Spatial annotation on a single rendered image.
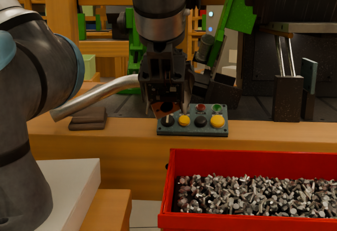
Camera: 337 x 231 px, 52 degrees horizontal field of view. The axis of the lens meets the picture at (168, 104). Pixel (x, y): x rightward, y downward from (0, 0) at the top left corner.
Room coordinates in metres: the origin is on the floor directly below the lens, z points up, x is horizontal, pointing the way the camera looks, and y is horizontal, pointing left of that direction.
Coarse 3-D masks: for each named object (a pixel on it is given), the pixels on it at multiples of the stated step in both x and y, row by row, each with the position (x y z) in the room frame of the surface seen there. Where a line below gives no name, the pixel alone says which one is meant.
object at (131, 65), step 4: (132, 44) 1.14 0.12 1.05; (140, 44) 1.14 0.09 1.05; (132, 48) 1.13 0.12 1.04; (136, 48) 1.13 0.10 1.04; (140, 48) 1.13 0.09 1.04; (132, 52) 1.14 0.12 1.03; (136, 52) 1.13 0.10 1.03; (140, 52) 1.13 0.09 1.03; (144, 52) 1.15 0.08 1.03; (132, 56) 1.15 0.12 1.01; (136, 56) 1.12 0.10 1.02; (132, 60) 1.13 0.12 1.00; (136, 60) 1.11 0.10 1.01; (140, 60) 1.13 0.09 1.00; (128, 64) 1.09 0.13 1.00; (132, 64) 1.09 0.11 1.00; (136, 64) 1.09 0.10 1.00; (128, 68) 1.08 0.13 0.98; (132, 68) 1.08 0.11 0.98; (136, 68) 1.08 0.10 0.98; (128, 72) 1.10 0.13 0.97; (136, 72) 1.09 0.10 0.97
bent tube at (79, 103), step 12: (108, 84) 0.75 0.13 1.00; (120, 84) 0.75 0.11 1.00; (132, 84) 0.75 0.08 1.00; (84, 96) 0.74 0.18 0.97; (96, 96) 0.74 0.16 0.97; (108, 96) 0.76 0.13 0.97; (60, 108) 0.72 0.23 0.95; (72, 108) 0.73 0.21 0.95; (156, 108) 0.65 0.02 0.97; (168, 108) 0.67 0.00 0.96; (180, 108) 0.66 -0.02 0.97
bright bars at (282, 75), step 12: (276, 36) 0.90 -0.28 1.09; (276, 48) 0.87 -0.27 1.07; (288, 48) 0.86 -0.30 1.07; (288, 60) 0.84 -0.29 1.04; (276, 84) 0.79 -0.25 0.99; (288, 84) 0.78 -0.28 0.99; (300, 84) 0.78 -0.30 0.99; (276, 96) 0.79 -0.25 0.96; (288, 96) 0.78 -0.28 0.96; (300, 96) 0.78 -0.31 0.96; (276, 108) 0.79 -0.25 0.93; (288, 108) 0.78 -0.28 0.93; (300, 108) 0.78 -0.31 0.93; (276, 120) 0.79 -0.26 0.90; (288, 120) 0.78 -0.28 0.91
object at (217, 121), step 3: (213, 117) 0.69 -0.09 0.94; (216, 117) 0.69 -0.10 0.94; (219, 117) 0.69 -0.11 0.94; (222, 117) 0.69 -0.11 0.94; (213, 120) 0.69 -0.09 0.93; (216, 120) 0.69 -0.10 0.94; (219, 120) 0.69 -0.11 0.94; (222, 120) 0.69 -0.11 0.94; (213, 123) 0.68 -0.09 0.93; (216, 123) 0.68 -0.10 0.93; (219, 123) 0.68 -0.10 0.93; (222, 123) 0.68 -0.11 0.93; (213, 126) 0.68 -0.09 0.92; (216, 126) 0.68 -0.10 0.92; (219, 126) 0.68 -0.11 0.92
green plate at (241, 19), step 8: (232, 0) 0.90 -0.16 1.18; (240, 0) 0.91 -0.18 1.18; (224, 8) 0.95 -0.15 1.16; (232, 8) 0.91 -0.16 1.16; (240, 8) 0.91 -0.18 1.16; (248, 8) 0.91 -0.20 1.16; (224, 16) 0.90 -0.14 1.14; (232, 16) 0.91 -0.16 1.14; (240, 16) 0.91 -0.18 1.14; (248, 16) 0.91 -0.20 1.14; (256, 16) 0.90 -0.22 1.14; (224, 24) 0.90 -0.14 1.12; (232, 24) 0.91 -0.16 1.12; (240, 24) 0.91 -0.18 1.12; (248, 24) 0.91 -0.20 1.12; (216, 32) 0.99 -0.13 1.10; (248, 32) 0.91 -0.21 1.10
